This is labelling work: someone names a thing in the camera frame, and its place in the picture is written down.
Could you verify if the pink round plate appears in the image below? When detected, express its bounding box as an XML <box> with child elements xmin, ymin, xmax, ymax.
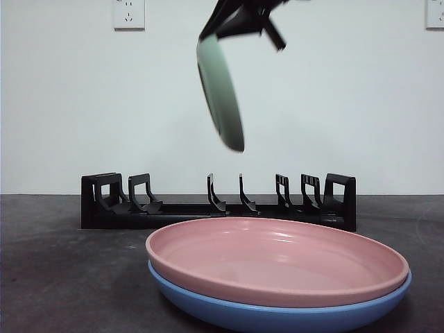
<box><xmin>144</xmin><ymin>217</ymin><xmax>410</xmax><ymax>309</ymax></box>

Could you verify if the black plastic dish rack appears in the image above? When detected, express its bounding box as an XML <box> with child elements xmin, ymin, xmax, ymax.
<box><xmin>80</xmin><ymin>172</ymin><xmax>357</xmax><ymax>232</ymax></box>

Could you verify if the blue round plate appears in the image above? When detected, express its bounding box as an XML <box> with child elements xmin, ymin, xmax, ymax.
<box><xmin>147</xmin><ymin>259</ymin><xmax>413</xmax><ymax>333</ymax></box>

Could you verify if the white wall socket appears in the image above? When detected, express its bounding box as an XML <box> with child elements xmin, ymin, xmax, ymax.
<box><xmin>112</xmin><ymin>0</ymin><xmax>146</xmax><ymax>31</ymax></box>
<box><xmin>425</xmin><ymin>0</ymin><xmax>444</xmax><ymax>31</ymax></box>

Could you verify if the green round plate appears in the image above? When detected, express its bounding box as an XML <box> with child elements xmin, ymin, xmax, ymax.
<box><xmin>196</xmin><ymin>33</ymin><xmax>246</xmax><ymax>153</ymax></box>

